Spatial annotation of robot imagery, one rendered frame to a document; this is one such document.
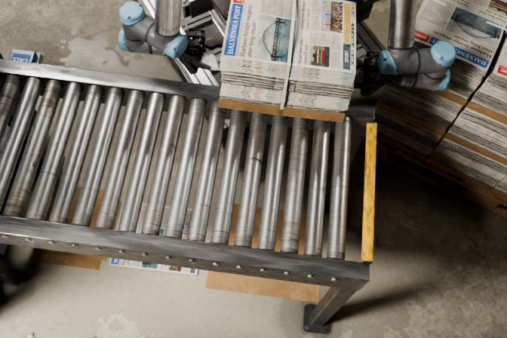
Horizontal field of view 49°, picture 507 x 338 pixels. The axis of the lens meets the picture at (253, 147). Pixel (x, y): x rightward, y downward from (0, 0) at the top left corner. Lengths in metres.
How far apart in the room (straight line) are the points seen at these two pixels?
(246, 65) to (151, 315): 1.19
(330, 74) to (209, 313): 1.18
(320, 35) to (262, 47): 0.17
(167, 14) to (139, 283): 1.18
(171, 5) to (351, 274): 0.88
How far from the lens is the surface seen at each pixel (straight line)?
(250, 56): 1.53
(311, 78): 1.55
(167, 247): 1.56
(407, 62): 1.74
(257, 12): 1.65
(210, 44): 1.87
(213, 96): 1.74
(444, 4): 2.05
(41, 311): 2.44
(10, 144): 1.78
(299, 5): 1.70
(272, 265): 1.54
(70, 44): 2.95
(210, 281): 2.35
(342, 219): 1.61
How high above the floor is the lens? 2.29
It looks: 64 degrees down
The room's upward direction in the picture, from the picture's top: 5 degrees clockwise
